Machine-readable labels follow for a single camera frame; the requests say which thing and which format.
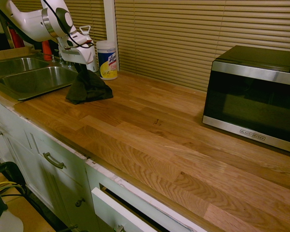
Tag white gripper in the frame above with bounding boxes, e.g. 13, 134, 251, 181
58, 35, 96, 73

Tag dark cloth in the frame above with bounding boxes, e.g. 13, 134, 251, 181
65, 70, 115, 105

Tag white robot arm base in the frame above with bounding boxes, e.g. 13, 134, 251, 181
0, 187, 24, 232

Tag chrome faucet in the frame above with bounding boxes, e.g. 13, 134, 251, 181
51, 53, 73, 68

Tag Lysol wipes canister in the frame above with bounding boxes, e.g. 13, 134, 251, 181
96, 40, 118, 81

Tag orange-red bottle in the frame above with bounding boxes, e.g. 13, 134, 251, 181
41, 40, 52, 61

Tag stainless steel double sink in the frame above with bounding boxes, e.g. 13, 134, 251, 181
0, 57, 79, 101

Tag red fire extinguisher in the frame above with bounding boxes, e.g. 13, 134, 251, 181
5, 25, 25, 49

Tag white kitchen cabinet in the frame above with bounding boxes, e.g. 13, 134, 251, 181
0, 93, 208, 232

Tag wide beige window blinds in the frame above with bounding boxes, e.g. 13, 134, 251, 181
114, 0, 290, 92

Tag white open drawer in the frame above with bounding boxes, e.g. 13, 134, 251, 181
91, 186, 165, 232

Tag black and silver microwave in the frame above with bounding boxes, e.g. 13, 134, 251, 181
202, 45, 290, 155

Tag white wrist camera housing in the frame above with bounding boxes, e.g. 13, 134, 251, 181
68, 32, 93, 49

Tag metal cabinet bar handle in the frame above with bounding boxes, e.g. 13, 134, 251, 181
43, 152, 65, 170

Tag black metal cart frame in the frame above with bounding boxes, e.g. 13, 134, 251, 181
0, 161, 28, 197

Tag yellow cables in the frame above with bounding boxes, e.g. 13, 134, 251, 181
0, 181, 24, 192

